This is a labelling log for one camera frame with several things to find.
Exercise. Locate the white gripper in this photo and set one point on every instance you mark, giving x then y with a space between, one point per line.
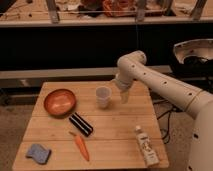
124 96

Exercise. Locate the translucent white cup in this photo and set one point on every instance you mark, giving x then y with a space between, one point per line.
103 95

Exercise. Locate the white squeeze bottle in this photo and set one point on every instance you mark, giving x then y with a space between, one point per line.
149 154

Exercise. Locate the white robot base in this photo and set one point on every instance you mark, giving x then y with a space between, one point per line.
202 48

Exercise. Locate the orange ceramic bowl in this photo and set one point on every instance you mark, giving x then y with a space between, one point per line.
59 102

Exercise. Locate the orange basket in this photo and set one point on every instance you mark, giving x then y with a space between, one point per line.
126 8

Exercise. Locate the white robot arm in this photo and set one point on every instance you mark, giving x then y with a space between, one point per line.
196 102

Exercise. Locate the black rectangular case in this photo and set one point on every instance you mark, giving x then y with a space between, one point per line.
82 125

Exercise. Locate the blue sponge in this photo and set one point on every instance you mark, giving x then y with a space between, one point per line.
38 153

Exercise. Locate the orange carrot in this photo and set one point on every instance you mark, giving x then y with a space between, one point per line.
81 145

